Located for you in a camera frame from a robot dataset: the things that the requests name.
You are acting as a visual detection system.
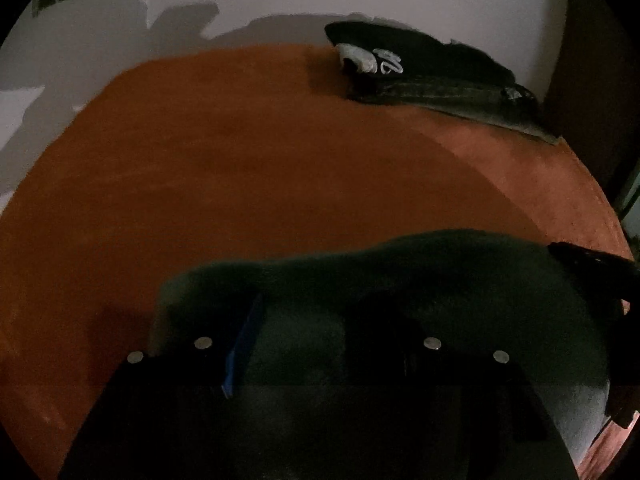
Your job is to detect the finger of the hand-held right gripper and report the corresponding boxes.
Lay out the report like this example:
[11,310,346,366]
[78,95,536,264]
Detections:
[604,350,640,430]
[547,241,640,311]

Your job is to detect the orange fleece blanket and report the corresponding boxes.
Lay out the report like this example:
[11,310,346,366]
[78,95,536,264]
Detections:
[0,42,636,480]

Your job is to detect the black patterned garment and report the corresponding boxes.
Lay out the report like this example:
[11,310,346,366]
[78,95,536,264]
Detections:
[500,84,541,111]

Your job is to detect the wooden framed mirror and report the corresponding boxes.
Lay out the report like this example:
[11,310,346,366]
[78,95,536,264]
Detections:
[617,160,640,241]

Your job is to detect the grey fleece garment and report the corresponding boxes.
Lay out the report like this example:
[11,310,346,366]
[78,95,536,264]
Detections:
[150,229,618,480]

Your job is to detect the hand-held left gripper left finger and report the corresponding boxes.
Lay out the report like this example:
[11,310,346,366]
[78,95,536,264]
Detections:
[60,292,266,480]

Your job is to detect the dark wooden wardrobe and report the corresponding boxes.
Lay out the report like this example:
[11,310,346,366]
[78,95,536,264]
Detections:
[542,0,640,196]

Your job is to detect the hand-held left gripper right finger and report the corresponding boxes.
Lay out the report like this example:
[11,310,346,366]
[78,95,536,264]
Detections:
[360,300,576,480]

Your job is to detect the grey denim jeans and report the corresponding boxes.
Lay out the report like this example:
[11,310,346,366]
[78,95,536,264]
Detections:
[347,77,560,147]

